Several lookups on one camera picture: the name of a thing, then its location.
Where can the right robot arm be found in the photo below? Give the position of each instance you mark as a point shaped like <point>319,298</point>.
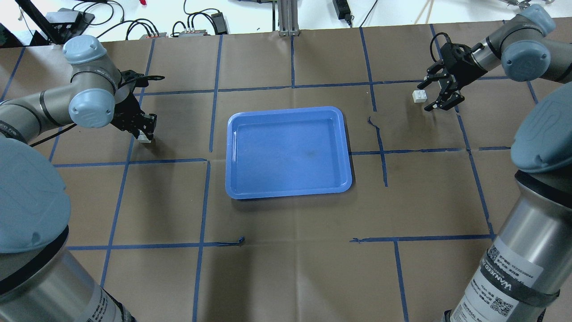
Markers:
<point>521,274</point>

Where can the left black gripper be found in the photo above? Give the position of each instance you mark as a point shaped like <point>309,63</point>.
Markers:
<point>128,110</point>

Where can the brown paper table cover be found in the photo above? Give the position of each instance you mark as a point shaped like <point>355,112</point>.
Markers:
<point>381,174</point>

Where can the aluminium frame post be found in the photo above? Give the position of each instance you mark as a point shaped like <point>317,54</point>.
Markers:
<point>288,24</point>

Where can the black power adapter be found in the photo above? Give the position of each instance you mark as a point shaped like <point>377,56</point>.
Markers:
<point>342,9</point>

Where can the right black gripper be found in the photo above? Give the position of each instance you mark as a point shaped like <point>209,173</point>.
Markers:
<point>463,70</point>

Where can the blue plastic tray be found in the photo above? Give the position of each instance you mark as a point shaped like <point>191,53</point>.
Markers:
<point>289,152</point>

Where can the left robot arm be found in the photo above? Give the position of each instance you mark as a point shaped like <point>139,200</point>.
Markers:
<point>41,281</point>

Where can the white block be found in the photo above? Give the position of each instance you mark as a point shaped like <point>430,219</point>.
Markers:
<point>419,96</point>
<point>144,138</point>

